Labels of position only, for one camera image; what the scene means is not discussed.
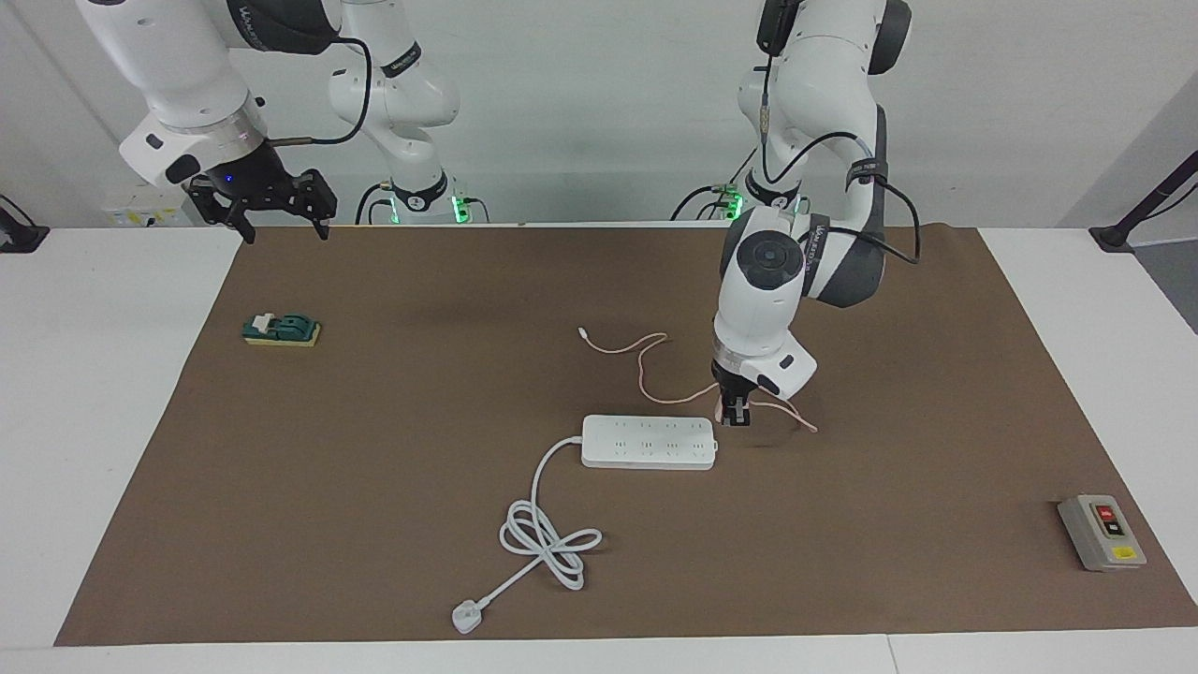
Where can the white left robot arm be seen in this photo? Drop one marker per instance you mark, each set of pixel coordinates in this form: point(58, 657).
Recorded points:
point(767, 309)

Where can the white wall outlet box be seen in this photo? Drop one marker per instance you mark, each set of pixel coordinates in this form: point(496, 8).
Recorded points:
point(140, 215)

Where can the black table clamp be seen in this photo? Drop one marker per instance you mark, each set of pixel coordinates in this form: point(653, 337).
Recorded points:
point(19, 239)

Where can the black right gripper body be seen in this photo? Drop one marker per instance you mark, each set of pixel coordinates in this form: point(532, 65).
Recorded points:
point(262, 187)

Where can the green knife switch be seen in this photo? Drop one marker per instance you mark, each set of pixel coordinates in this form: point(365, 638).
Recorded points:
point(290, 328)

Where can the grey on-off switch box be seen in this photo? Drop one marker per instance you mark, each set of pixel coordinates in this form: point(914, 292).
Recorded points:
point(1100, 538)

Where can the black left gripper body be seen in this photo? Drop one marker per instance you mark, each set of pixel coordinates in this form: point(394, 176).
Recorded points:
point(735, 386)

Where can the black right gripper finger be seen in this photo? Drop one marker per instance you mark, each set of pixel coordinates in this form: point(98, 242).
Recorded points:
point(324, 225)
point(242, 230)

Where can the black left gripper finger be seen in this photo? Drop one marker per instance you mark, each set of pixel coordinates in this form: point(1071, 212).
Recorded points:
point(728, 412)
point(743, 414)

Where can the white power strip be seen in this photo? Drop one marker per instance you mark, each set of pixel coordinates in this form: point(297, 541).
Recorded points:
point(646, 454)

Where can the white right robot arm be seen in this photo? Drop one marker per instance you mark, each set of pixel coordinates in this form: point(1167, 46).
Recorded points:
point(178, 65)

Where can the brown table mat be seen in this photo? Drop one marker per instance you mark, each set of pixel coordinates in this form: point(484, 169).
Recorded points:
point(842, 515)

